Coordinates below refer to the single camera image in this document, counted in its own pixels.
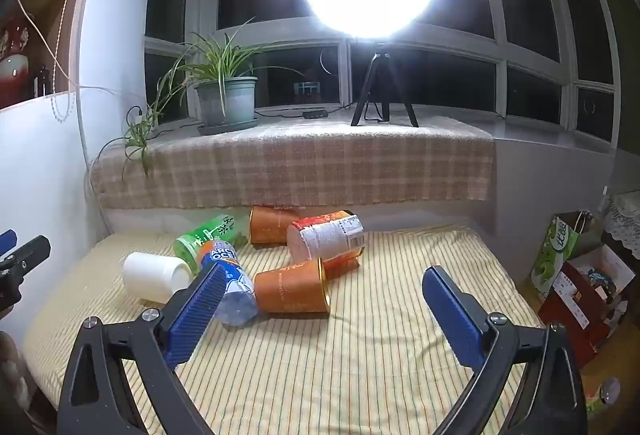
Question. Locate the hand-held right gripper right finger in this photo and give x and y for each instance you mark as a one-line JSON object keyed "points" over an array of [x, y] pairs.
{"points": [[452, 317]]}

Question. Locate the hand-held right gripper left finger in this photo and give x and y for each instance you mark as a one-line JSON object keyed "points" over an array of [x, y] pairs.
{"points": [[192, 315]]}

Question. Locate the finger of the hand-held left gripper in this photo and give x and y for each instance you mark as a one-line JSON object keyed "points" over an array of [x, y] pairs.
{"points": [[7, 241], [27, 255]]}

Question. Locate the orange paper cup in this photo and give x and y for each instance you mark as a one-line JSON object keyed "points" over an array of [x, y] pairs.
{"points": [[342, 266], [290, 286], [270, 225]]}

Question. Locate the red white instant noodle cup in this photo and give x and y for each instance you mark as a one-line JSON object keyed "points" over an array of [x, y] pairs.
{"points": [[327, 237]]}

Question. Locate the blue label water bottle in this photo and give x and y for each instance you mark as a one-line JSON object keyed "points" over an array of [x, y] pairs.
{"points": [[237, 290]]}

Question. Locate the green tea bottle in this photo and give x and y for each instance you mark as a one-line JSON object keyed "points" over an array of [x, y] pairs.
{"points": [[210, 232]]}

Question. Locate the striped yellow bed sheet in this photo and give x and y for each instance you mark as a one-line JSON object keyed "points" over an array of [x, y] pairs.
{"points": [[350, 365]]}

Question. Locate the red cardboard box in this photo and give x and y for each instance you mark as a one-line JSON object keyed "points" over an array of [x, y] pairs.
{"points": [[570, 305]]}

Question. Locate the green paper bag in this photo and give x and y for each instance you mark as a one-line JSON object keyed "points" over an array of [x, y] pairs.
{"points": [[555, 250]]}

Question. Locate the red ceramic vase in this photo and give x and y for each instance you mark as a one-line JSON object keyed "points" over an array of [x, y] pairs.
{"points": [[12, 70]]}

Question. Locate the small clear bottle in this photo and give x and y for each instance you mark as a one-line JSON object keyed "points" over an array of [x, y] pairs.
{"points": [[606, 395]]}

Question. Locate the plaid blanket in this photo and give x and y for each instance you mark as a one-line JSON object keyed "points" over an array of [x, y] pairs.
{"points": [[300, 165]]}

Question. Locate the dark plant saucer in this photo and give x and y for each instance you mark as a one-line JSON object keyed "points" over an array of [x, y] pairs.
{"points": [[225, 127]]}

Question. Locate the white lace cloth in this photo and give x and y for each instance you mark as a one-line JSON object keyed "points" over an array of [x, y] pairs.
{"points": [[625, 220]]}

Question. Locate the grey green flower pot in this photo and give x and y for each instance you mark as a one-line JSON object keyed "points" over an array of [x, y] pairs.
{"points": [[232, 100]]}

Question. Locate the black power strip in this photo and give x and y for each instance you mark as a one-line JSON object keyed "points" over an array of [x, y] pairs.
{"points": [[315, 113]]}

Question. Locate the black tripod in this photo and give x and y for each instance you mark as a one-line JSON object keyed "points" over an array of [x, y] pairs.
{"points": [[382, 70]]}

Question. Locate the spider plant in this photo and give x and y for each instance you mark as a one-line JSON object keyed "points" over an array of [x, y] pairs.
{"points": [[220, 57]]}

